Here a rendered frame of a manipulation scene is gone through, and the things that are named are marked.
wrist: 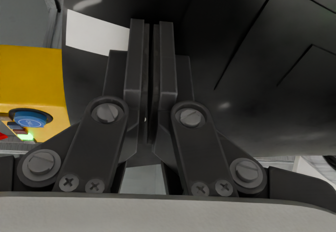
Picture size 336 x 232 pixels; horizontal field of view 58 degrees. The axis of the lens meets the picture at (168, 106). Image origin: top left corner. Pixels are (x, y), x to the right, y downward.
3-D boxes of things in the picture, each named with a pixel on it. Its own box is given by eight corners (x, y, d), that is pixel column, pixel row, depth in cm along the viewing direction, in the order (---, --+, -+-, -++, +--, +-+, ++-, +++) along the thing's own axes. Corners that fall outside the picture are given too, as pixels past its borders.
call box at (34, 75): (88, 91, 57) (81, 145, 53) (32, 88, 56) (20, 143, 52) (75, 40, 43) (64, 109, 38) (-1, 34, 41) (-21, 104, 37)
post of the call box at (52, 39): (71, 20, 55) (61, 80, 50) (54, 19, 55) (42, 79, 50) (68, 9, 52) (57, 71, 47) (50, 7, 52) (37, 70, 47)
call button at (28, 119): (50, 118, 43) (48, 129, 42) (21, 116, 43) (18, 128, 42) (43, 107, 40) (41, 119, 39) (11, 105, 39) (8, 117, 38)
